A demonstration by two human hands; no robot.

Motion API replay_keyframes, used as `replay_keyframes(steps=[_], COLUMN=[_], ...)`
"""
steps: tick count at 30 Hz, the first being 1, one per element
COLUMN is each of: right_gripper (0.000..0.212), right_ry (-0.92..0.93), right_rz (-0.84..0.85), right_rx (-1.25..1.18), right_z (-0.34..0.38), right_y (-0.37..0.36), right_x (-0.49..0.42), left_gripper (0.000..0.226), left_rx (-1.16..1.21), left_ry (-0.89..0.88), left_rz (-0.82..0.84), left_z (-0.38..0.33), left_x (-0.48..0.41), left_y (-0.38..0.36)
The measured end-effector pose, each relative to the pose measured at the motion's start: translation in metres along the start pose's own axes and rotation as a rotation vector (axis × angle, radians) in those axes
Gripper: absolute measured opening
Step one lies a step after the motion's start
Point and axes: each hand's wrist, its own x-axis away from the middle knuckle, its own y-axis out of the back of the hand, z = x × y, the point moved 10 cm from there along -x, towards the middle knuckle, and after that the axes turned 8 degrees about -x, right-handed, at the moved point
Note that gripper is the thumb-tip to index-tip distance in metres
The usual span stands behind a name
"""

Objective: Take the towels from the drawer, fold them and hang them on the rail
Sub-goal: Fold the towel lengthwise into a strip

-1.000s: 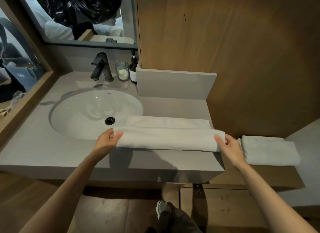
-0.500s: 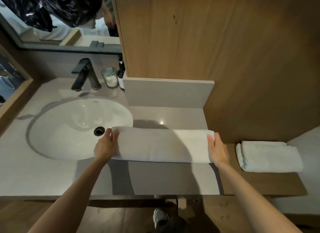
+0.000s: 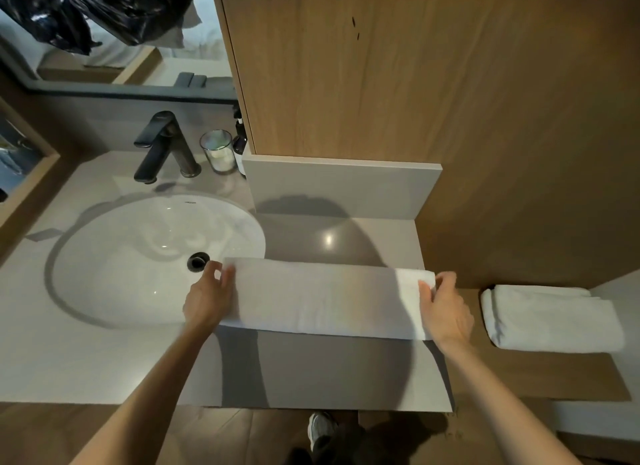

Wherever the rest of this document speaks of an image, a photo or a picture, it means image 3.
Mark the glass jar with cotton pads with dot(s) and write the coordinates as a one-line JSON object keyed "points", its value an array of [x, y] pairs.
{"points": [[219, 152]]}

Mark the person's left hand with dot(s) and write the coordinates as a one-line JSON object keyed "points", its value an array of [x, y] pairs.
{"points": [[207, 300]]}

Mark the white oval sink basin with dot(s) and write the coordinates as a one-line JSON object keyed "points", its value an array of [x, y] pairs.
{"points": [[125, 260]]}

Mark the grey stone backsplash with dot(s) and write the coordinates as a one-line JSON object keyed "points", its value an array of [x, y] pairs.
{"points": [[340, 187]]}

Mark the wall mirror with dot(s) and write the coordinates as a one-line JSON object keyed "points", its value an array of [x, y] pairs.
{"points": [[150, 70]]}

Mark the dark pump bottle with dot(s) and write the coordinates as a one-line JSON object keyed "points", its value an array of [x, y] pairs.
{"points": [[240, 147]]}

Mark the black sink drain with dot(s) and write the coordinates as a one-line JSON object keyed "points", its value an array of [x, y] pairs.
{"points": [[198, 262]]}

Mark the person's left forearm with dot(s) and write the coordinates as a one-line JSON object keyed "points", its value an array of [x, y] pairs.
{"points": [[145, 399]]}

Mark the person's right hand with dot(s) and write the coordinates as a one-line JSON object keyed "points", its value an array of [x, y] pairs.
{"points": [[450, 320]]}

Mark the black faucet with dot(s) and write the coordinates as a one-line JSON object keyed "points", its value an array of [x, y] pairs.
{"points": [[160, 145]]}

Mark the wooden back panel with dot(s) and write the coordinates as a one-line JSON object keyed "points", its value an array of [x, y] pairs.
{"points": [[450, 80]]}

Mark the person's white shoe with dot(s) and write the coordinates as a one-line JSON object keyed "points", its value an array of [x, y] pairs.
{"points": [[320, 429]]}

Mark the white towel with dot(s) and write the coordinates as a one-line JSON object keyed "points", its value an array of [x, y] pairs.
{"points": [[325, 300], [550, 322]]}

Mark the person's dark trousers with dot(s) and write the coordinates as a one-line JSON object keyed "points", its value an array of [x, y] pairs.
{"points": [[350, 447]]}

